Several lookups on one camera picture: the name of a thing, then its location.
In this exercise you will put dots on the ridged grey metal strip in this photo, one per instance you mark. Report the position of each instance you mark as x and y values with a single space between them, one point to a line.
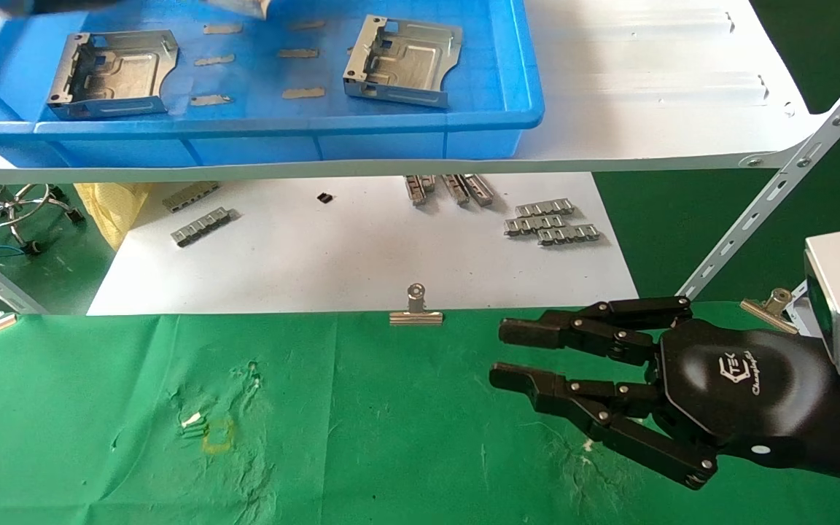
569 235
201 226
190 197
544 208
534 224

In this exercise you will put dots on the yellow plastic bag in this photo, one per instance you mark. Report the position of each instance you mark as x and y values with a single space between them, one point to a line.
110 211

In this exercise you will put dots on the small flat metal strip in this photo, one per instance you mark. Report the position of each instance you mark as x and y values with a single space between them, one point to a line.
223 29
303 93
297 53
209 100
214 60

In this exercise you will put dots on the chrome stool base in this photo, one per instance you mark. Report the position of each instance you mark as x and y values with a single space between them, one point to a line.
12 208

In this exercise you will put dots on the grey sheet metal bracket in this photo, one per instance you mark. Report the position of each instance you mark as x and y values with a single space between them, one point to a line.
402 65
110 76

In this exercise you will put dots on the grey metal rail part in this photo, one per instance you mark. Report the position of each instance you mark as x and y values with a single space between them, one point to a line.
478 189
455 188
418 188

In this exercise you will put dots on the blue plastic bin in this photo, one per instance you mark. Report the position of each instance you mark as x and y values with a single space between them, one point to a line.
259 138

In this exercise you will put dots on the grey crinkled metal part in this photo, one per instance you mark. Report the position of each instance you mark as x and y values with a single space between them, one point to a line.
245 7

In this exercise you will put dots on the white rack shelf board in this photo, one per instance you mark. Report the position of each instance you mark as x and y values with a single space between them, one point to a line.
646 87
318 270

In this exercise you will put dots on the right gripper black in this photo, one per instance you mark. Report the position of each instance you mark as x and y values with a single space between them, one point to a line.
748 394

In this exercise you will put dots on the green table cloth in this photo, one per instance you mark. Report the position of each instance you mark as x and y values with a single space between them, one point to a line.
391 437

